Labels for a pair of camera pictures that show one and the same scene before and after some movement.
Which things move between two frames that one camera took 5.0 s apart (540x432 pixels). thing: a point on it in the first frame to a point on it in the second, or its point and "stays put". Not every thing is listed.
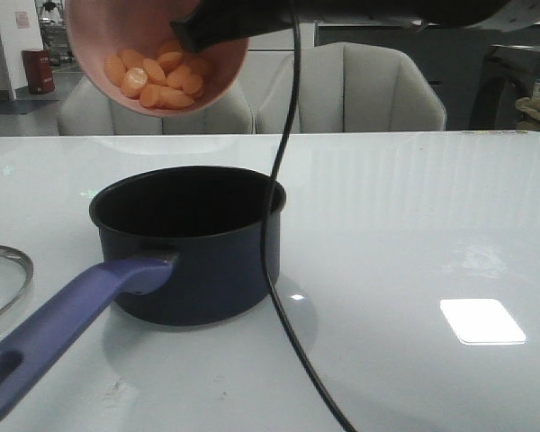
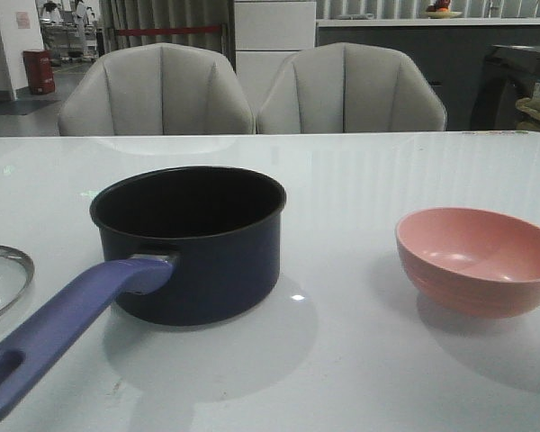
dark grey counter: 452,58 stays put
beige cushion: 537,113 stays put
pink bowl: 97,29 to 478,263
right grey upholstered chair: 346,86 stays put
